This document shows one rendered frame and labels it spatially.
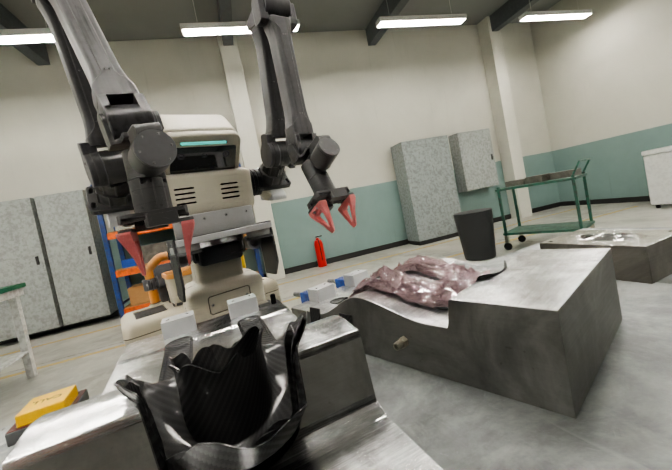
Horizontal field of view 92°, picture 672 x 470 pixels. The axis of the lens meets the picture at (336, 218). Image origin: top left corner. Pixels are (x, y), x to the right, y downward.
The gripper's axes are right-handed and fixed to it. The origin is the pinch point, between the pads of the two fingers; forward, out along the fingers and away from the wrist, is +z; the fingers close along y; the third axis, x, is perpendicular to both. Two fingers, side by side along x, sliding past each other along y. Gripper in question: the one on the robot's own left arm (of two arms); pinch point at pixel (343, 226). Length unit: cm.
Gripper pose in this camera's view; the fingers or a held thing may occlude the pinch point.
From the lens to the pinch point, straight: 80.7
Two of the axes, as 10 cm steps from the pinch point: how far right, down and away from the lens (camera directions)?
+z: 4.3, 8.4, -3.2
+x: -4.3, 5.1, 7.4
